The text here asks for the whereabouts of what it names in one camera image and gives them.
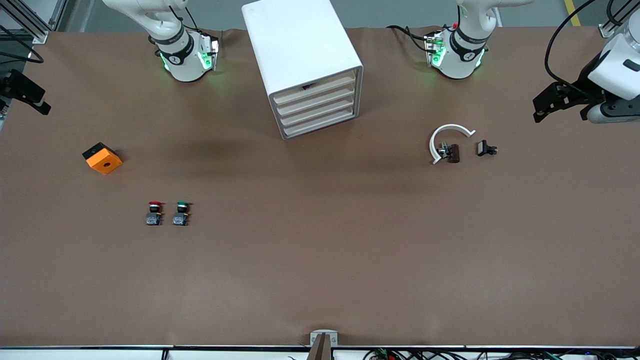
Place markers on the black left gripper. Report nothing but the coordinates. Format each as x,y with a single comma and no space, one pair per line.
583,84

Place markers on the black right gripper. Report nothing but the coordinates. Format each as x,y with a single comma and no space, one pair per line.
15,85

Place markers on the white plastic tray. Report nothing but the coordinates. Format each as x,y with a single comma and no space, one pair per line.
340,81

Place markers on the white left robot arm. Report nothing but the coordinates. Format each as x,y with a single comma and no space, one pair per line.
467,50

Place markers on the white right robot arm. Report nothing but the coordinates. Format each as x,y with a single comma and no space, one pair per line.
180,50

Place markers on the orange black button box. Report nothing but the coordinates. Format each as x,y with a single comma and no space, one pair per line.
104,161

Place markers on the white plastic drawer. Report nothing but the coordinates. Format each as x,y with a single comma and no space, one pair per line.
315,110
315,121
315,99

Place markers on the white drawer cabinet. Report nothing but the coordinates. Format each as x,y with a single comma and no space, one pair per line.
300,40

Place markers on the white curved plastic part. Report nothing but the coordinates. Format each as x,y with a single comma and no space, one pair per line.
450,127

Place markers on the small brown component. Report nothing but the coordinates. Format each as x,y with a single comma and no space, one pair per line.
453,153

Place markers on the brown paper table cover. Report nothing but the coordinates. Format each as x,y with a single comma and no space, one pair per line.
320,250

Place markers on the aluminium frame profile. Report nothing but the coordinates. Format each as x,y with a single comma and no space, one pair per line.
30,25
606,31

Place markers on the small black switch component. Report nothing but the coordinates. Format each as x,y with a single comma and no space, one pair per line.
483,148

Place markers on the red push button switch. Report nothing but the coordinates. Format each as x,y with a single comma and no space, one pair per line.
154,218

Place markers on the green push button switch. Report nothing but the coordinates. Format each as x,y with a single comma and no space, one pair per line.
181,218

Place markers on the white table edge rail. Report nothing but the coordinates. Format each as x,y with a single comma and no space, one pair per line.
100,354

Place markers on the metal table edge bracket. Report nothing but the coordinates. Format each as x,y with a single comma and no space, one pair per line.
315,336

